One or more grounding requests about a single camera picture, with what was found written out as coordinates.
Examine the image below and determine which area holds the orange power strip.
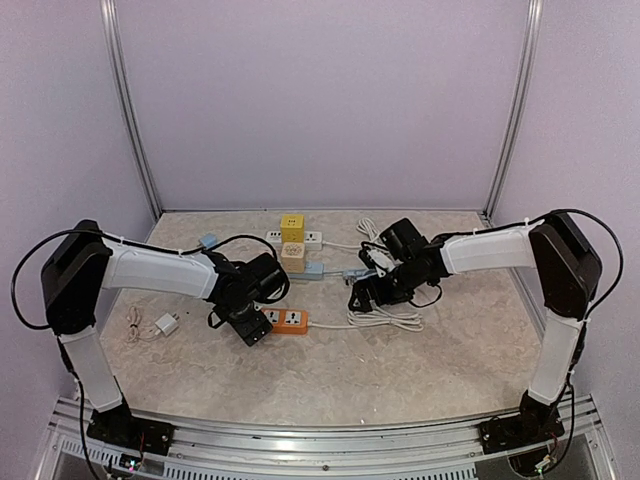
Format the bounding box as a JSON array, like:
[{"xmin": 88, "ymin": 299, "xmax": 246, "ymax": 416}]
[{"xmin": 259, "ymin": 299, "xmax": 426, "ymax": 335}]

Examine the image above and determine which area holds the blue power strip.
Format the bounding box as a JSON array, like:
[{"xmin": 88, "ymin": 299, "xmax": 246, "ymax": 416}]
[{"xmin": 288, "ymin": 262, "xmax": 376, "ymax": 285}]

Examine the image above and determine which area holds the white power strip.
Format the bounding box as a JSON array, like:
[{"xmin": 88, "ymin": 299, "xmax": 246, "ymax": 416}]
[{"xmin": 264, "ymin": 217, "xmax": 381, "ymax": 251}]

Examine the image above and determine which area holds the white charger with cable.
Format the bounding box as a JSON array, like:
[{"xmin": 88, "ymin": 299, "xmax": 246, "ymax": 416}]
[{"xmin": 127, "ymin": 306, "xmax": 179, "ymax": 344}]

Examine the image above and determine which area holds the beige cube socket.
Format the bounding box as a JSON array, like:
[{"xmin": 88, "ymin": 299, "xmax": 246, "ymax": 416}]
[{"xmin": 280, "ymin": 242, "xmax": 306, "ymax": 274}]

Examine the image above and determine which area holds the blue plug adapter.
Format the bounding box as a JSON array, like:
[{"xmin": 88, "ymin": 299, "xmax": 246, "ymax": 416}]
[{"xmin": 199, "ymin": 233, "xmax": 218, "ymax": 249}]

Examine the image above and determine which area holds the yellow cube socket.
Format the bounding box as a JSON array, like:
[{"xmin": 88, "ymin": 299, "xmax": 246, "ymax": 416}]
[{"xmin": 280, "ymin": 214, "xmax": 305, "ymax": 243}]

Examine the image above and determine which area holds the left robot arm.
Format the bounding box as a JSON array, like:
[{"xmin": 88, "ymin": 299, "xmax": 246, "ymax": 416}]
[{"xmin": 10, "ymin": 219, "xmax": 290, "ymax": 445}]

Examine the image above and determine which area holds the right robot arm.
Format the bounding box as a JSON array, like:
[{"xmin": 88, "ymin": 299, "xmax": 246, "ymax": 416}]
[{"xmin": 348, "ymin": 210, "xmax": 602, "ymax": 444}]

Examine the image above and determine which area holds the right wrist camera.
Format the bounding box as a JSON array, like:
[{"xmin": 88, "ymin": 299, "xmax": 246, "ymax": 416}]
[{"xmin": 358, "ymin": 242, "xmax": 395, "ymax": 277}]

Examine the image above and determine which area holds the front aluminium rail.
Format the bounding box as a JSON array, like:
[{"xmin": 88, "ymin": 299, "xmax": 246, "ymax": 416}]
[{"xmin": 47, "ymin": 394, "xmax": 616, "ymax": 480}]

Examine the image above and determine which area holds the right aluminium frame post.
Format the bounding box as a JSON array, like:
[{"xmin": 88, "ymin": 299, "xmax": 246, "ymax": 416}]
[{"xmin": 482, "ymin": 0, "xmax": 544, "ymax": 221}]

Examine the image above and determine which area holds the aluminium frame post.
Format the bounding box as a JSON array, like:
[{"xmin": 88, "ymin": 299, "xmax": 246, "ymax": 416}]
[
  {"xmin": 99, "ymin": 0, "xmax": 164, "ymax": 221},
  {"xmin": 482, "ymin": 0, "xmax": 544, "ymax": 221}
]

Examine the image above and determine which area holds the left aluminium frame post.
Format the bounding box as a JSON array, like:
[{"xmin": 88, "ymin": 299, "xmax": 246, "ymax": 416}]
[{"xmin": 99, "ymin": 0, "xmax": 164, "ymax": 221}]

